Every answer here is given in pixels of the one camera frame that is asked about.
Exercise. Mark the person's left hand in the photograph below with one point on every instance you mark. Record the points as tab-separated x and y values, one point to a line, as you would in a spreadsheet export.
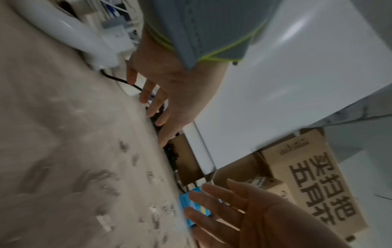
269	225

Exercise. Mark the person's right hand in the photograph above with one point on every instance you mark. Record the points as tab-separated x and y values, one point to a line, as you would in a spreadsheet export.
180	96

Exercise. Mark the silver paper clips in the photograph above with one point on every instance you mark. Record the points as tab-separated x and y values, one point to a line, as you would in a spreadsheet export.
123	146

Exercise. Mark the wooden desk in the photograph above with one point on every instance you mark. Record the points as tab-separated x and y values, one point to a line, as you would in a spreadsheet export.
61	121

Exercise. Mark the large printed cardboard box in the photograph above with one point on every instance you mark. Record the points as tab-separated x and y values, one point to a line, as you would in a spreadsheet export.
321	184

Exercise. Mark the white paper bag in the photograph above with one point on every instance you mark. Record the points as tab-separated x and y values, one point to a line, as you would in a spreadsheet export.
118	38

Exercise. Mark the blue paper clip box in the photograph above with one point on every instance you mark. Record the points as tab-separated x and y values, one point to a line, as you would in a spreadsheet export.
186	201

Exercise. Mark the white flat panel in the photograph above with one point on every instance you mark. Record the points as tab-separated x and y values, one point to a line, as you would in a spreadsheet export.
291	84

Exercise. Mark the white cartoon bottle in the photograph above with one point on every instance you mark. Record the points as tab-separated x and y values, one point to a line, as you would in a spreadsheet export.
76	31

